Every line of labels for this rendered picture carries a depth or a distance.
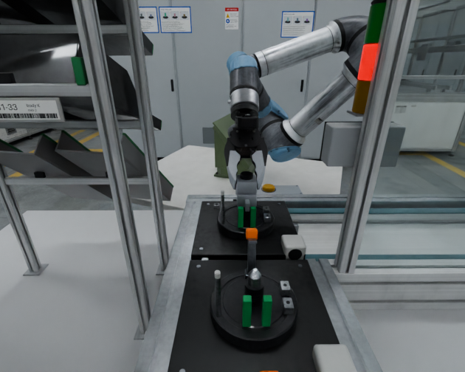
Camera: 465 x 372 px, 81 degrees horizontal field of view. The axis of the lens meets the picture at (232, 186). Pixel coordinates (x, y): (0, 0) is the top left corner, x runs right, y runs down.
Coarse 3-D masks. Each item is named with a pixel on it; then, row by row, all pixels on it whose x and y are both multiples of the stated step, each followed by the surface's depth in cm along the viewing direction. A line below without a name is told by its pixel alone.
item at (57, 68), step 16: (0, 48) 39; (16, 48) 38; (32, 48) 38; (48, 48) 38; (64, 48) 37; (80, 48) 37; (0, 64) 39; (16, 64) 38; (32, 64) 38; (48, 64) 38; (64, 64) 37; (112, 64) 44; (16, 80) 38; (32, 80) 38; (48, 80) 38; (64, 80) 37; (112, 80) 45; (128, 80) 49; (128, 96) 50; (80, 112) 52; (128, 112) 50; (128, 128) 65; (160, 128) 64
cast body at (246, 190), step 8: (240, 176) 62; (248, 176) 61; (240, 184) 60; (248, 184) 60; (256, 184) 60; (240, 192) 61; (248, 192) 61; (256, 192) 61; (240, 200) 61; (248, 200) 61; (256, 200) 62; (248, 208) 60
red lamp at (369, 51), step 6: (366, 48) 40; (372, 48) 40; (366, 54) 41; (372, 54) 40; (366, 60) 41; (372, 60) 40; (360, 66) 42; (366, 66) 41; (372, 66) 40; (360, 72) 42; (366, 72) 41; (372, 72) 41; (360, 78) 42; (366, 78) 41
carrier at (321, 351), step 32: (192, 288) 48; (224, 288) 46; (256, 288) 41; (288, 288) 44; (192, 320) 42; (224, 320) 40; (256, 320) 40; (288, 320) 40; (320, 320) 42; (192, 352) 38; (224, 352) 38; (256, 352) 38; (288, 352) 38; (320, 352) 36
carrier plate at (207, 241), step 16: (208, 208) 74; (272, 208) 74; (208, 224) 67; (288, 224) 67; (208, 240) 61; (224, 240) 61; (240, 240) 61; (272, 240) 61; (192, 256) 57; (208, 256) 57; (224, 256) 57; (240, 256) 57; (256, 256) 57; (272, 256) 57; (304, 256) 57
